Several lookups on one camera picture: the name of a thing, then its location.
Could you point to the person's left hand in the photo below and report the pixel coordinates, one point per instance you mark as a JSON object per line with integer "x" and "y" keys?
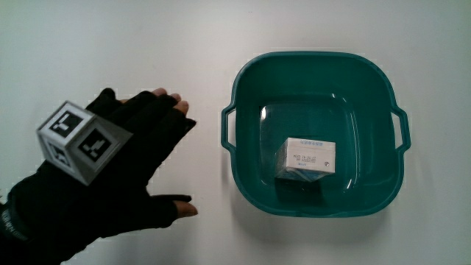
{"x": 121, "y": 162}

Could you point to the white milk carton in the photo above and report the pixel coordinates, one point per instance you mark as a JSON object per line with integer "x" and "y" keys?
{"x": 311, "y": 158}

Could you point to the green plastic basin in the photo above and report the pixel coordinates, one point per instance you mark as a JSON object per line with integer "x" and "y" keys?
{"x": 312, "y": 92}

